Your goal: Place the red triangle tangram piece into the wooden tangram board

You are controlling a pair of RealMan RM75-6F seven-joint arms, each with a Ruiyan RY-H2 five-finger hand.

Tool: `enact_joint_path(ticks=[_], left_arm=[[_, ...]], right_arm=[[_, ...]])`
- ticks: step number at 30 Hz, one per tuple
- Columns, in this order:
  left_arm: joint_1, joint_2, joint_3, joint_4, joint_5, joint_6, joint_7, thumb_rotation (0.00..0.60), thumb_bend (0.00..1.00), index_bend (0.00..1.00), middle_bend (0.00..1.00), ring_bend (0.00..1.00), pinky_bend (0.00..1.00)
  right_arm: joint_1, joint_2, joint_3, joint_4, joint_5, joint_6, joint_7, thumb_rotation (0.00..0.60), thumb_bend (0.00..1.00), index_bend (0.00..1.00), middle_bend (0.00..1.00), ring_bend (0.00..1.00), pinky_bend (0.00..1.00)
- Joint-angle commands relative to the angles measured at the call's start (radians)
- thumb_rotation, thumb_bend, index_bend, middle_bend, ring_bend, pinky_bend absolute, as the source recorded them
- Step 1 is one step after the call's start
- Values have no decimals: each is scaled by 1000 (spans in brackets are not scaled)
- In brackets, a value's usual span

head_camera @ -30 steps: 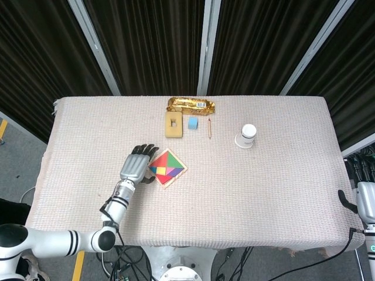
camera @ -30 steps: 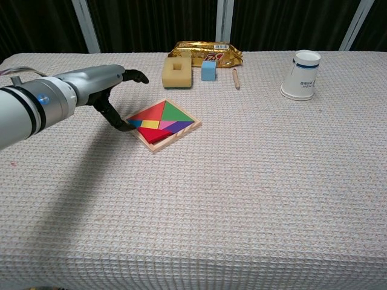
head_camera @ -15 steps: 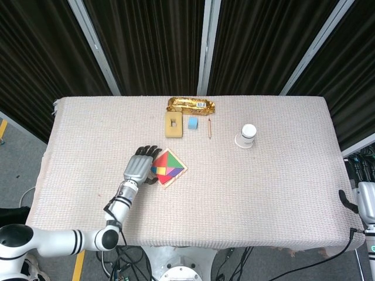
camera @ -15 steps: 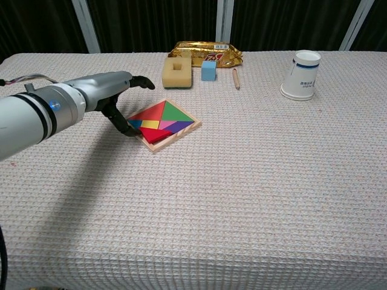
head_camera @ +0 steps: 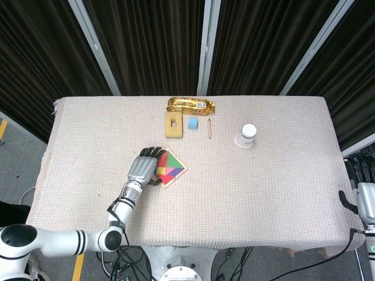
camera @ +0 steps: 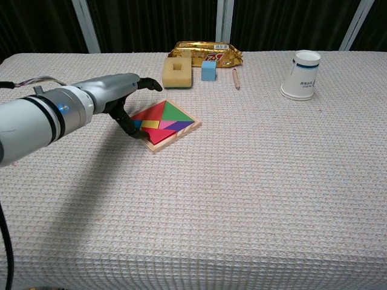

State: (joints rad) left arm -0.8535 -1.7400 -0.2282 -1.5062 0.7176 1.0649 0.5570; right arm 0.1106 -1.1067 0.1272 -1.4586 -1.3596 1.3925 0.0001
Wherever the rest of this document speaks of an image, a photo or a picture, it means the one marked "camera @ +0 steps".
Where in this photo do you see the upturned white paper cup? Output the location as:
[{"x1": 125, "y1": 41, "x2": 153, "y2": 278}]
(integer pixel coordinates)
[{"x1": 279, "y1": 50, "x2": 322, "y2": 102}]

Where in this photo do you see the gold foil snack packet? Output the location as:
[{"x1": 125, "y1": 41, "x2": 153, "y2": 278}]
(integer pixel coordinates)
[{"x1": 167, "y1": 41, "x2": 244, "y2": 69}]

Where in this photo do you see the colourful tangram puzzle tray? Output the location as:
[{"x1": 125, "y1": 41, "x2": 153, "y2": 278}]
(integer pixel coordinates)
[{"x1": 128, "y1": 98, "x2": 202, "y2": 154}]

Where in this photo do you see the large green triangle tangram piece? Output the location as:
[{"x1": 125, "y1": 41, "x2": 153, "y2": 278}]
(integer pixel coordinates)
[{"x1": 162, "y1": 100, "x2": 195, "y2": 123}]

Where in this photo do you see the large red triangle tangram piece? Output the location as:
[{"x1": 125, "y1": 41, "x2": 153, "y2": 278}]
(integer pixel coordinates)
[{"x1": 129, "y1": 100, "x2": 167, "y2": 122}]

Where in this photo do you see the tan wooden block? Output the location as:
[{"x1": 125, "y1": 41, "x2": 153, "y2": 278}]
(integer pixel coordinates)
[{"x1": 162, "y1": 57, "x2": 194, "y2": 90}]

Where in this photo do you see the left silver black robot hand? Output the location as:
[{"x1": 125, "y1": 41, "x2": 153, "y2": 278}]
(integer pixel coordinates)
[{"x1": 79, "y1": 72, "x2": 163, "y2": 141}]

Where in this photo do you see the aluminium partition post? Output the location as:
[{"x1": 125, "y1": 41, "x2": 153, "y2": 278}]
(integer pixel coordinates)
[
  {"x1": 71, "y1": 0, "x2": 102, "y2": 54},
  {"x1": 215, "y1": 0, "x2": 234, "y2": 51},
  {"x1": 338, "y1": 0, "x2": 376, "y2": 51}
]

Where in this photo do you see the dark pleated curtain panel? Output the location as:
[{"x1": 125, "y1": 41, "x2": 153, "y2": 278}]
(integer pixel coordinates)
[
  {"x1": 86, "y1": 0, "x2": 219, "y2": 54},
  {"x1": 230, "y1": 0, "x2": 363, "y2": 52},
  {"x1": 0, "y1": 0, "x2": 88, "y2": 66},
  {"x1": 350, "y1": 0, "x2": 387, "y2": 52}
]

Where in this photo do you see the light blue foam cube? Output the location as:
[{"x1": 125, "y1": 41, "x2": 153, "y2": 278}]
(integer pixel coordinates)
[{"x1": 201, "y1": 61, "x2": 217, "y2": 82}]

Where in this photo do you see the multicolour wrist wire bundle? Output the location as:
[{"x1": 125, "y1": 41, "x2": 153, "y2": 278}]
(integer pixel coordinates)
[{"x1": 0, "y1": 76, "x2": 67, "y2": 90}]

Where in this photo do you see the purple block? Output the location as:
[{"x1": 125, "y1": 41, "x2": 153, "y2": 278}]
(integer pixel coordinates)
[{"x1": 164, "y1": 121, "x2": 195, "y2": 133}]

